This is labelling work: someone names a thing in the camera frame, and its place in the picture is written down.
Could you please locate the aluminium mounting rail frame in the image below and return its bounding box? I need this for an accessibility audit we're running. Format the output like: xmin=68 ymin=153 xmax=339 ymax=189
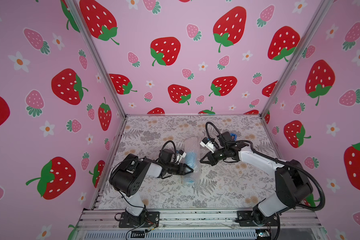
xmin=69 ymin=208 xmax=329 ymax=240

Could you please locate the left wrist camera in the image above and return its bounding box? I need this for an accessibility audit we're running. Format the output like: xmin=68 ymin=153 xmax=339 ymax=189
xmin=159 ymin=149 xmax=187 ymax=164

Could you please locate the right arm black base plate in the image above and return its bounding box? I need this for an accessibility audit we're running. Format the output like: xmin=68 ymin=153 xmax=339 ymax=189
xmin=234 ymin=211 xmax=279 ymax=227

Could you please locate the blue tape dispenser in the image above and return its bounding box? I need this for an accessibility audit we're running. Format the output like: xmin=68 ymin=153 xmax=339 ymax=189
xmin=230 ymin=133 xmax=237 ymax=141

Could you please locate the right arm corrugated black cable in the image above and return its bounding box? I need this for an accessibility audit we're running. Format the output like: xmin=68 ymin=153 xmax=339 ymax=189
xmin=205 ymin=121 xmax=326 ymax=212

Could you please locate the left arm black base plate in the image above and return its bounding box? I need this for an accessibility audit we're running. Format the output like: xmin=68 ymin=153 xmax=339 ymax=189
xmin=119 ymin=211 xmax=160 ymax=228

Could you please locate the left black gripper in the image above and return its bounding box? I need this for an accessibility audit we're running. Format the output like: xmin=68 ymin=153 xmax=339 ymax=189
xmin=165 ymin=163 xmax=193 ymax=176

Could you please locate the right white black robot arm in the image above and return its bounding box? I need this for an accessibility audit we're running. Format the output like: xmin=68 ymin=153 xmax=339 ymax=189
xmin=200 ymin=140 xmax=313 ymax=223

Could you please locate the clear bubble wrap sheet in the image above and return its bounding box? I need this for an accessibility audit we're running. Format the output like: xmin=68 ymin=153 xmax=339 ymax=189
xmin=181 ymin=137 xmax=202 ymax=186

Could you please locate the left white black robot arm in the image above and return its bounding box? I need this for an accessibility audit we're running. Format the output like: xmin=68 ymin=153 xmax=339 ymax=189
xmin=109 ymin=150 xmax=194 ymax=217

